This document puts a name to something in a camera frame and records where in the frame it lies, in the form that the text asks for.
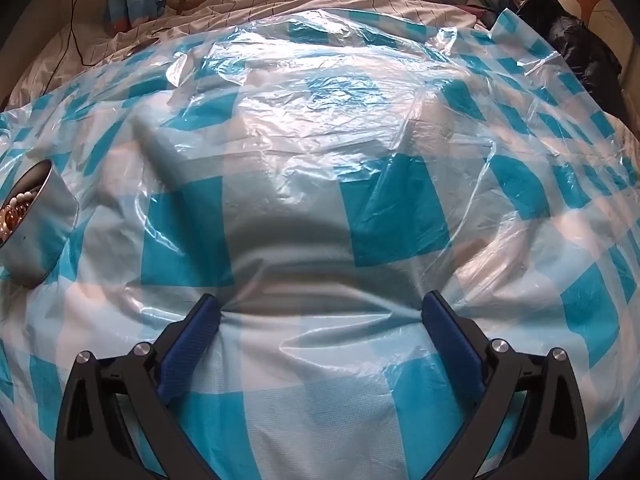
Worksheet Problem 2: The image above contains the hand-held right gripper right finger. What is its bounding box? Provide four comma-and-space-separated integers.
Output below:
421, 290, 591, 480

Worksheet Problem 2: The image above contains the amber bead bracelet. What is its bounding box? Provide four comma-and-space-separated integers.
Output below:
0, 204, 28, 247

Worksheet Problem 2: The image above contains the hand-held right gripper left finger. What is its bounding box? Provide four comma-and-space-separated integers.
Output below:
54, 292, 223, 480

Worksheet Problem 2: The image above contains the black cable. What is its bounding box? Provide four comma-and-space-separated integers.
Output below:
42, 0, 108, 96

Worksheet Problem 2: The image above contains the blue checkered plastic sheet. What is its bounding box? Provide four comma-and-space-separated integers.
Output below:
0, 7, 640, 480

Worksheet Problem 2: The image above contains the round metal tin lid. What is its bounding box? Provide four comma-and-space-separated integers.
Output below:
122, 37, 161, 59

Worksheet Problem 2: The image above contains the black plastic bag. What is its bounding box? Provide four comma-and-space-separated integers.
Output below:
515, 0, 628, 121

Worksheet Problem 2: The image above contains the round metal tin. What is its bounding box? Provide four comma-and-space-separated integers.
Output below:
0, 159, 80, 288

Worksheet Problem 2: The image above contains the white pearl bead bracelet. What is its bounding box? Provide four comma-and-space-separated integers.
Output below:
7, 182, 46, 213

